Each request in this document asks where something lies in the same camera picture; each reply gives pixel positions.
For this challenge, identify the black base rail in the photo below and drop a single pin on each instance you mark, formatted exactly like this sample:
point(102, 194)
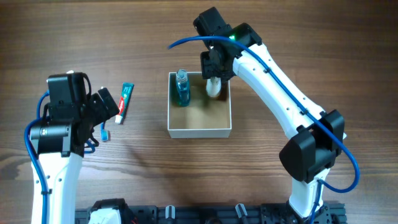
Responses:
point(268, 213)

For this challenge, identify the white cardboard box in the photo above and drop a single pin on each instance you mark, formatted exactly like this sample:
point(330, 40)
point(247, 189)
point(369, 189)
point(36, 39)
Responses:
point(204, 117)

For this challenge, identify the Colgate toothpaste tube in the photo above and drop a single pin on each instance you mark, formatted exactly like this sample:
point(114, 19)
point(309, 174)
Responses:
point(124, 101)

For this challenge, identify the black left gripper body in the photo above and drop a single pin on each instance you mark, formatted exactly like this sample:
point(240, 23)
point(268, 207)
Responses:
point(97, 109)

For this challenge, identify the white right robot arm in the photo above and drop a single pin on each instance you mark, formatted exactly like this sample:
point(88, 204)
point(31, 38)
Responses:
point(315, 137)

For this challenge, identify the blue white toothbrush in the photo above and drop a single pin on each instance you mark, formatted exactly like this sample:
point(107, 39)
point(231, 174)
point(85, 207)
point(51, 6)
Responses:
point(104, 134)

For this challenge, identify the teal mouthwash bottle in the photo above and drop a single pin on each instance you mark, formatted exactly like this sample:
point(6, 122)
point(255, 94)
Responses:
point(183, 88)

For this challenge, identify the white lotion tube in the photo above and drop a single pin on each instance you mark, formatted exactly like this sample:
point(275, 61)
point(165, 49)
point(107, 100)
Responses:
point(213, 87)

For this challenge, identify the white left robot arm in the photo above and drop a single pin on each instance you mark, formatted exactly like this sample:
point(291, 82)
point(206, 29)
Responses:
point(58, 139)

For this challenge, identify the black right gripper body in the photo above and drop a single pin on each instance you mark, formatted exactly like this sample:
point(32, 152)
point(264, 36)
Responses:
point(216, 66)

